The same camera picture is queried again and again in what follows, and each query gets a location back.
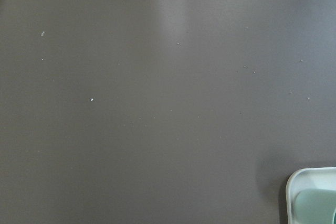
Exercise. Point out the cream rabbit tray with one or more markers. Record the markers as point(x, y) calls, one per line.
point(308, 178)

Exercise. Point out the green cup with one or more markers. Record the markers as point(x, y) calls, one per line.
point(315, 206)

